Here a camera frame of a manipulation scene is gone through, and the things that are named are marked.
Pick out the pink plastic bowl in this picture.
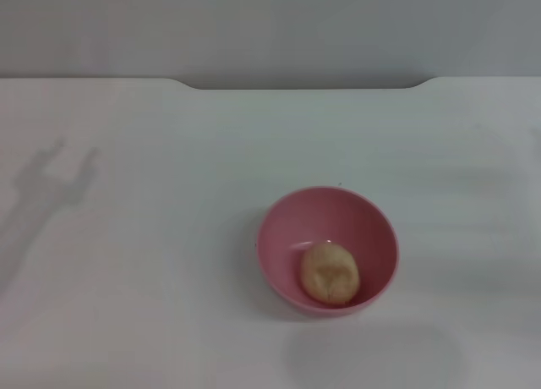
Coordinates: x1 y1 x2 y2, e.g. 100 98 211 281
255 185 401 320

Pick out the round egg yolk pastry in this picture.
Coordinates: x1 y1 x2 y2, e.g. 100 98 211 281
300 242 362 308

